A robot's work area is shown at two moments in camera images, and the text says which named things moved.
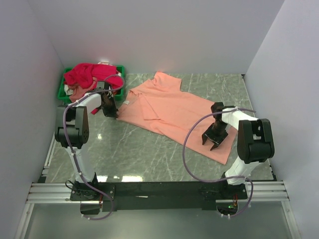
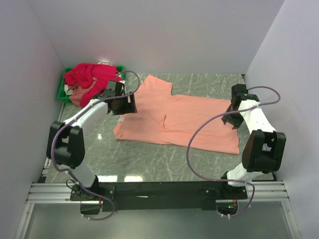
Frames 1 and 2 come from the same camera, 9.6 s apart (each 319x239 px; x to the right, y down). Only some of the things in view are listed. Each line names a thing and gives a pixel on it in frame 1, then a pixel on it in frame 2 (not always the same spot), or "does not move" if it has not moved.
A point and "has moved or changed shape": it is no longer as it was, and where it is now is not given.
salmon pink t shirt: (160, 105) has moved or changed shape
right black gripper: (216, 140) → (235, 123)
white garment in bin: (68, 91) does not move
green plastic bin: (118, 95) does not move
